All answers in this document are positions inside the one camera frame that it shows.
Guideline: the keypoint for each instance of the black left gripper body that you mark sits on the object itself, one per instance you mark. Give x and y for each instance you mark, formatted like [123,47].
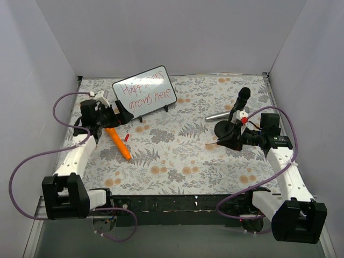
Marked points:
[115,113]

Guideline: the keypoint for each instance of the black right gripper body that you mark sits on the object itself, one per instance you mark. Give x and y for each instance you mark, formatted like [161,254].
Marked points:
[237,137]

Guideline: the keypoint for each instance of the red white marker pen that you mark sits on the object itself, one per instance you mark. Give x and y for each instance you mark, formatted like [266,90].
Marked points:
[212,144]

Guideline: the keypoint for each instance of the black framed whiteboard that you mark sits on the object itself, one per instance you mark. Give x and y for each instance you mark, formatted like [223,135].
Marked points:
[146,92]

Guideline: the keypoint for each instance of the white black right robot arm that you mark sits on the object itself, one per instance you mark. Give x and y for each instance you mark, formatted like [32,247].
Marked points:
[297,216]

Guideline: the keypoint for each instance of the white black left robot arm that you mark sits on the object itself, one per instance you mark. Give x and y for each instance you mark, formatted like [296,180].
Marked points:
[65,195]

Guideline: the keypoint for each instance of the orange toy microphone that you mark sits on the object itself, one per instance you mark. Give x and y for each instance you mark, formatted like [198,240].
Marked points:
[118,142]

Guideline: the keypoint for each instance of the black microphone stand base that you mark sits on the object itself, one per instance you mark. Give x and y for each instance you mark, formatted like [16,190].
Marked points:
[223,128]

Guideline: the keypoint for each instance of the silver metal microphone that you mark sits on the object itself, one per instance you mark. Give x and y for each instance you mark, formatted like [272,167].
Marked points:
[224,115]

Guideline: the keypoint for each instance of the black microphone on stand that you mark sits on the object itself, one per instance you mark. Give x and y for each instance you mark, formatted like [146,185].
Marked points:
[241,101]

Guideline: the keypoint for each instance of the floral patterned table mat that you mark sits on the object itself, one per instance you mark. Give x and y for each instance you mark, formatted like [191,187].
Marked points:
[168,149]

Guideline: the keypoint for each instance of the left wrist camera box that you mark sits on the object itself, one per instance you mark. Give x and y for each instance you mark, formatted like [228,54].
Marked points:
[100,96]

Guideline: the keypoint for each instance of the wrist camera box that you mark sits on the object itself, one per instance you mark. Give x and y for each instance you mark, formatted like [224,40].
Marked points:
[100,96]
[240,116]

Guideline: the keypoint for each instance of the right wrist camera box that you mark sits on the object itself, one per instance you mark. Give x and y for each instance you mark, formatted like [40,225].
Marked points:
[240,116]

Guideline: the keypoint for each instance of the black front mounting rail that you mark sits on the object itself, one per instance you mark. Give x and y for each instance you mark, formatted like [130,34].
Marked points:
[177,209]

